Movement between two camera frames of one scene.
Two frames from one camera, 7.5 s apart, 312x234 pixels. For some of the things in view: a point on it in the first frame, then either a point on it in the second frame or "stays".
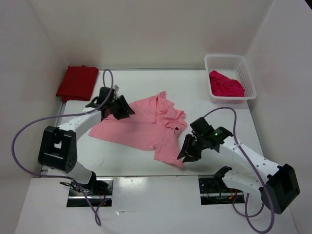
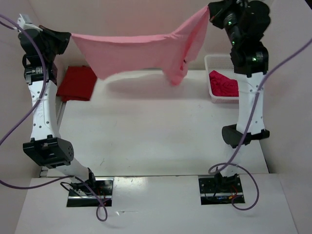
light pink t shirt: x=155 y=125 → x=113 y=55
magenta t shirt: x=221 y=85 stays
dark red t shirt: x=77 y=83 stays
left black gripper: x=126 y=109 → x=62 y=38
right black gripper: x=191 y=155 → x=216 y=7
